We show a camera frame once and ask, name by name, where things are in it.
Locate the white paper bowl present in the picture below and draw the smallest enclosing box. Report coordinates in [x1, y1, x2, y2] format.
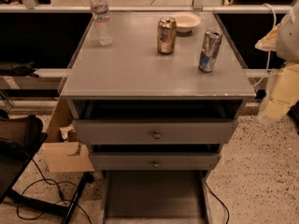
[172, 12, 201, 33]

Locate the grey middle drawer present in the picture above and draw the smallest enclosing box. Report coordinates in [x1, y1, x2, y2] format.
[89, 152, 221, 171]

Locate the grey top drawer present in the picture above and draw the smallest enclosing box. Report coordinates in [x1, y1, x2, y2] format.
[73, 119, 238, 145]

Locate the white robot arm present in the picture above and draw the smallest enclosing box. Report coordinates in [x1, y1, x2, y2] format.
[255, 7, 299, 124]

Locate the gold dented soda can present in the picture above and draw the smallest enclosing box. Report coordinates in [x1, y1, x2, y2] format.
[157, 16, 177, 54]

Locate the dark bag on cart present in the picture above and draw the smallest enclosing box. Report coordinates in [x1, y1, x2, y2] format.
[0, 115, 43, 161]

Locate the clear plastic water bottle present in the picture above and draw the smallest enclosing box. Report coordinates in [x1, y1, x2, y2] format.
[90, 0, 113, 46]

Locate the black cart stand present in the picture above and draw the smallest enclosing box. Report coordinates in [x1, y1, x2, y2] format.
[0, 131, 95, 224]

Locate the black cable right floor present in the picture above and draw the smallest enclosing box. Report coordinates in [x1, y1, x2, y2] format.
[205, 181, 231, 224]

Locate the grey open bottom drawer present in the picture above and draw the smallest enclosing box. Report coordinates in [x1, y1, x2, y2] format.
[100, 171, 212, 224]

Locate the white hanging cable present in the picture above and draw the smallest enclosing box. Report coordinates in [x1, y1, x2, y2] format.
[251, 3, 278, 89]

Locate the cardboard box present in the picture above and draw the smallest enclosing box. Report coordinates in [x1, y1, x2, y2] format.
[43, 99, 94, 173]

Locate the silver blue energy drink can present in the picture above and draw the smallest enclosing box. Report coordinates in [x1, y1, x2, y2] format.
[199, 29, 222, 73]

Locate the black floor cable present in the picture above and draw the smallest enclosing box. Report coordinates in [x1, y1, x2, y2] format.
[15, 158, 93, 224]

